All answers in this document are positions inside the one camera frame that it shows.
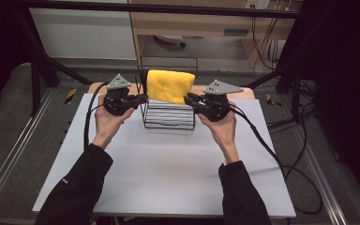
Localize white cabinet panel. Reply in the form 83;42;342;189
29;7;138;61

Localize yellow towel with black trim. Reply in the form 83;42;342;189
145;68;197;106

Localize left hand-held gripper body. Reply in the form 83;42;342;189
102;73;139;117

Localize right hand-held gripper cable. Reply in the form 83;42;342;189
229;104;323;216

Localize wooden desk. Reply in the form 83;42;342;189
128;0;305;69

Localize left hand-held gripper cable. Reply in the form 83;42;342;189
82;81;111;152

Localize hanging desk cables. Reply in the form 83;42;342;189
250;16;283;71

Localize hand-held gripper cable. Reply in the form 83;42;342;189
82;81;111;152
229;104;323;216

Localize aluminium floor rail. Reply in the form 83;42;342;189
292;124;349;225
0;88;56;214

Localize black metal frame bar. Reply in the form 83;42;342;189
12;0;321;21

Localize bundle of black floor cables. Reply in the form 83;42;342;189
266;102;319;133

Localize person's left hand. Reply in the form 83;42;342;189
93;93;136;140

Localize person's right hand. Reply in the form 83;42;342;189
197;99;238;146

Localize office chair base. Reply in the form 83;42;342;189
154;34;188;49

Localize black metal stand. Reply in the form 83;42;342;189
246;18;323;124
12;8;94;117

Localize white wall socket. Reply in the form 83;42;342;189
245;0;272;10

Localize black wire rack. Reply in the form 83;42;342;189
134;55;200;131

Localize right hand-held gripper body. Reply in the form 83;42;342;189
199;79;245;123

